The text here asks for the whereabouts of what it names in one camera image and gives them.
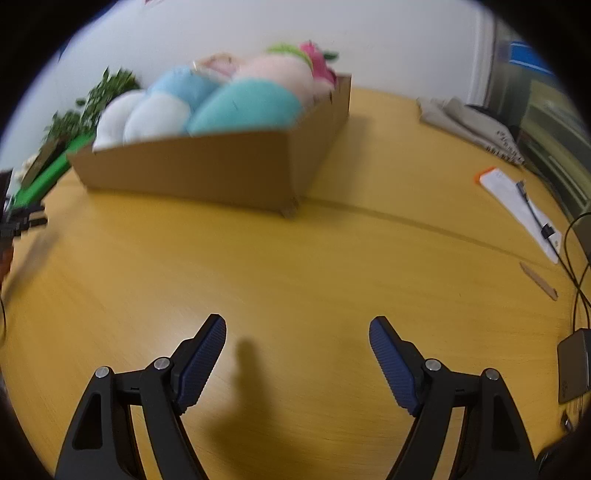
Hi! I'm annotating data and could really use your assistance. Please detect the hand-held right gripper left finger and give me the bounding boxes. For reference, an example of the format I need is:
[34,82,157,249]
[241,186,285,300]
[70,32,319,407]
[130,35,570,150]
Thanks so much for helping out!
[54,314,227,480]

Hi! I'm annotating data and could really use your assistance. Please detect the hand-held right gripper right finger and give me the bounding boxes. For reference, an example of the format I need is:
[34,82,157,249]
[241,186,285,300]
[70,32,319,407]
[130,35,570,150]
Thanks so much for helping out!
[369,316,539,480]

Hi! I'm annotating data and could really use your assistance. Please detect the brown cardboard box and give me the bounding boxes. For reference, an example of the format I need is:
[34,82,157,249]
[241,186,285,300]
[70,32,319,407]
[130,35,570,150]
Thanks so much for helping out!
[67,73,352,219]

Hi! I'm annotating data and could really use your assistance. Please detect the blue plush toy white belly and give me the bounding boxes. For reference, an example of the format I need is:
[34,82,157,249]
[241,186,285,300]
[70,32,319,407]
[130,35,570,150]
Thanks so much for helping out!
[124,65,221,143]

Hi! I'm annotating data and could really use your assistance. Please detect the pink pig plush teal pants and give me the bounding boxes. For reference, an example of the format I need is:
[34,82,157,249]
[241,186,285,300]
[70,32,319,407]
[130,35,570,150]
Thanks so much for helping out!
[188,43,317,138]

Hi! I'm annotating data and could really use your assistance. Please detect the green board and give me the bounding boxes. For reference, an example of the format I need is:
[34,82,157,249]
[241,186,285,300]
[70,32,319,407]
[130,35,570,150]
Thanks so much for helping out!
[7,138,92,209]

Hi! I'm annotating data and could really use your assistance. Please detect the brown cardboard piece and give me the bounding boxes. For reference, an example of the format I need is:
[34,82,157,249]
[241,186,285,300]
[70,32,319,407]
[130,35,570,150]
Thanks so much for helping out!
[21,137,68,186]

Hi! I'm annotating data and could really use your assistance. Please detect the small green potted plant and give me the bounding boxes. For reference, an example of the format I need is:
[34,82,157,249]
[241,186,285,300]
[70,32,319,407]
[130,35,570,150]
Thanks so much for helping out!
[43,110,88,145]

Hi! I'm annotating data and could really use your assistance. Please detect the large green potted plant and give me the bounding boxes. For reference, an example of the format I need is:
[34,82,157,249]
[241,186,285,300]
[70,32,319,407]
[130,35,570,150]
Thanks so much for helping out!
[84,68,141,124]

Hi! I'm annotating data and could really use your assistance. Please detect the wooden stick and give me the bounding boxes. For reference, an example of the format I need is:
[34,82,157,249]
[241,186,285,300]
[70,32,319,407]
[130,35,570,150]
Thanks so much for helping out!
[519,261,559,302]

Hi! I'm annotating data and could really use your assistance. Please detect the grey power adapter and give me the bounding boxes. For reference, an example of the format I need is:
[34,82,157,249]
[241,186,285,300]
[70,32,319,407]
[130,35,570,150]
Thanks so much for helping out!
[556,329,591,406]

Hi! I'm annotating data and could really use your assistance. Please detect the white paper orange corner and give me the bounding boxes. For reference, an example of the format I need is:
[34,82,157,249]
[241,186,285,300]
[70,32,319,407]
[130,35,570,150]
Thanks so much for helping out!
[475,167,561,265]

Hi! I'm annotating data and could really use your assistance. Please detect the spiral notebook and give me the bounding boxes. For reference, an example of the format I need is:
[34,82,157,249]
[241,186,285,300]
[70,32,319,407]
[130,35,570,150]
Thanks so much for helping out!
[485,128,527,167]

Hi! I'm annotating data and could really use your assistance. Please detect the magenta plush bear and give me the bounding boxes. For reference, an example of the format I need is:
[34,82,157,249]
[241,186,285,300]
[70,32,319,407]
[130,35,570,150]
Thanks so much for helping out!
[299,41,340,86]

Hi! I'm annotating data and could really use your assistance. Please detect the blue door sign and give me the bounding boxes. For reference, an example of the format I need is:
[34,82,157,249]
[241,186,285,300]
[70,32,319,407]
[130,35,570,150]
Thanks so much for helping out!
[508,41,555,73]

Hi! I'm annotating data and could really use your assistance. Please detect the black power cable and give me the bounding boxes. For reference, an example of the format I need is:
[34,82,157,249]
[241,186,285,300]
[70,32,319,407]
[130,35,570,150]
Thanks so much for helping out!
[560,213,591,326]

